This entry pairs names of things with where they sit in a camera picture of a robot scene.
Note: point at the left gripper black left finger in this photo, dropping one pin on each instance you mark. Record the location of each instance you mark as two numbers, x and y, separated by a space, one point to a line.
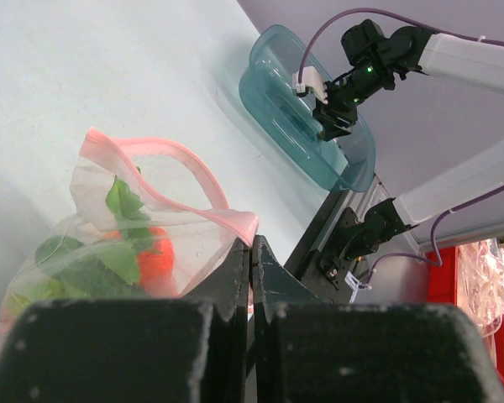
191 349

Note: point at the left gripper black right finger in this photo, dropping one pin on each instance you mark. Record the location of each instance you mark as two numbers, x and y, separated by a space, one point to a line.
308 350

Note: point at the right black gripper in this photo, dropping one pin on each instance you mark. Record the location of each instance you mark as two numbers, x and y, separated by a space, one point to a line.
338 114

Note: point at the red toy carrot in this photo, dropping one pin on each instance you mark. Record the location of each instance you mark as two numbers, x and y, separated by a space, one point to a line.
153 251

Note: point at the clear zip top bag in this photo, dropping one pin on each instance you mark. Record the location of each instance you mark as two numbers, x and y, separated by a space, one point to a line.
150 220

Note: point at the green toy grapes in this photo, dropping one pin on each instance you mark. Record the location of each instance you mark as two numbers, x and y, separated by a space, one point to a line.
64 267

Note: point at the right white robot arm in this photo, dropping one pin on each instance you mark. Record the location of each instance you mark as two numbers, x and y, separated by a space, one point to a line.
425 127

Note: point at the blue plastic food tray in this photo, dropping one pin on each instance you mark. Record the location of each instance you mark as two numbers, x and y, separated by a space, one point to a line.
265 90

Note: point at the red plastic crate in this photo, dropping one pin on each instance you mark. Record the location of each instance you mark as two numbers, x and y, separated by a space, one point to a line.
442 288

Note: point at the pile of clear bags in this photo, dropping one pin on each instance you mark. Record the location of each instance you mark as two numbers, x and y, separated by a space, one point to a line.
480 284

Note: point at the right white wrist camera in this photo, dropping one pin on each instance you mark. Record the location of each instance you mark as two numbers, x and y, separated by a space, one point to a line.
311 80

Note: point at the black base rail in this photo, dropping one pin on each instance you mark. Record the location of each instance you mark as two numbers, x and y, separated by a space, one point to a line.
302 262

